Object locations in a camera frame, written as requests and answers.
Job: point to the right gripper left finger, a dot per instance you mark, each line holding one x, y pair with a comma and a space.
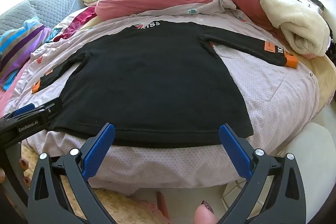
48, 202

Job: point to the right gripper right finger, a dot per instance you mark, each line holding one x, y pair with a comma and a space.
285, 201

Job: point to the black long sleeve shirt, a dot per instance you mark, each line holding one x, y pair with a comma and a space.
161, 86

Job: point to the left hand fingers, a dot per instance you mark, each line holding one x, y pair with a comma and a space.
24, 164

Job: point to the right hand thumb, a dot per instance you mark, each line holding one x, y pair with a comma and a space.
204, 214

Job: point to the striped purple blue pillow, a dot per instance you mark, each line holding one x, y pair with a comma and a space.
17, 46

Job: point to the grey quilted headboard cushion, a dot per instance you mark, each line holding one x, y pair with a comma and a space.
49, 12

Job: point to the magenta red cloth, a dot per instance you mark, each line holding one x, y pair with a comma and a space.
72, 23

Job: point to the cream fleece blanket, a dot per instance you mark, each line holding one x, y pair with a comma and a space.
304, 29

